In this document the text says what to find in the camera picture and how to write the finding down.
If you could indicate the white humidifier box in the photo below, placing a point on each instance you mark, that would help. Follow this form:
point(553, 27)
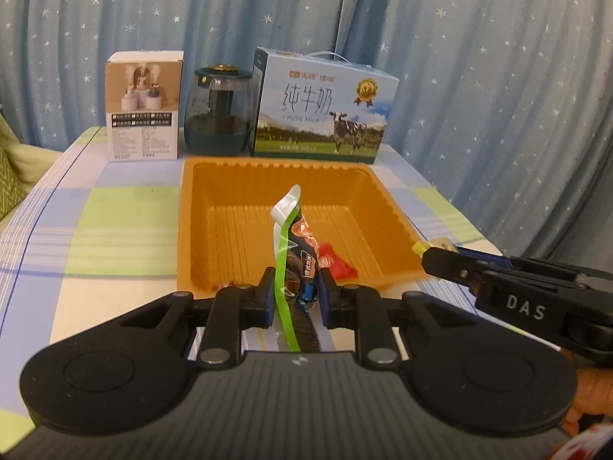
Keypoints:
point(143, 105)

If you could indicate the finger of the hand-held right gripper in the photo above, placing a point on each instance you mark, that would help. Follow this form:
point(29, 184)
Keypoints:
point(450, 266)
point(483, 255)

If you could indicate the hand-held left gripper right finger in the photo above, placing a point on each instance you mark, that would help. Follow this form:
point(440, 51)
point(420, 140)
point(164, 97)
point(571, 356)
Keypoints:
point(329, 302)

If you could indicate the yellow snack packet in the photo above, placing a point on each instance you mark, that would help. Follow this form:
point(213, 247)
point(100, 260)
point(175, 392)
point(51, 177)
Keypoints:
point(424, 247)

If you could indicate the red white cloth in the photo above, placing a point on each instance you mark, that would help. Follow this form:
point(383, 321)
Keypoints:
point(594, 448)

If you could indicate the person's right hand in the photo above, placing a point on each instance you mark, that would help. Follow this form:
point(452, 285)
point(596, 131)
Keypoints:
point(596, 395)

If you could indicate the dark green humidifier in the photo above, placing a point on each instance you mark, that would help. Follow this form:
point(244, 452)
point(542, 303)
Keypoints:
point(218, 129)

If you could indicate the light green sheet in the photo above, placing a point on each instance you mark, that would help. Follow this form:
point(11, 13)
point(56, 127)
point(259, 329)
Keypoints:
point(38, 158)

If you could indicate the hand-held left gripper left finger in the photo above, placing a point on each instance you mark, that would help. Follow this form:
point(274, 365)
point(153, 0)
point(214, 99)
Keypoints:
point(267, 297)

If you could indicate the green zigzag pillow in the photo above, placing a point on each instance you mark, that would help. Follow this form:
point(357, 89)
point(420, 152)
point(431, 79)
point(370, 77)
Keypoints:
point(10, 182)

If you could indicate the checked tablecloth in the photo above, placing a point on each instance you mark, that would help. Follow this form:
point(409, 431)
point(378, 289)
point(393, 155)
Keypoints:
point(119, 225)

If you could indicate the blue starred curtain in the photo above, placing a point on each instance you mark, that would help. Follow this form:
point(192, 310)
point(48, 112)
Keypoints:
point(431, 33)

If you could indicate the orange plastic tray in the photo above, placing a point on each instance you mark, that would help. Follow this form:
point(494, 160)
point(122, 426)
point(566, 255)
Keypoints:
point(230, 201)

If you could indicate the green-edged snack packet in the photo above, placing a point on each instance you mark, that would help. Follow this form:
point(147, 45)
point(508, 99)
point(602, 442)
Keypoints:
point(299, 258)

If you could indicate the red candy wrapper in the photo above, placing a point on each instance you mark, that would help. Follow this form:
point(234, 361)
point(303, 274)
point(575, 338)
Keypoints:
point(337, 263)

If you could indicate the blue milk carton box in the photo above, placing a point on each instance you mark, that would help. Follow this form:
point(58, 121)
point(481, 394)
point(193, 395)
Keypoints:
point(311, 120)

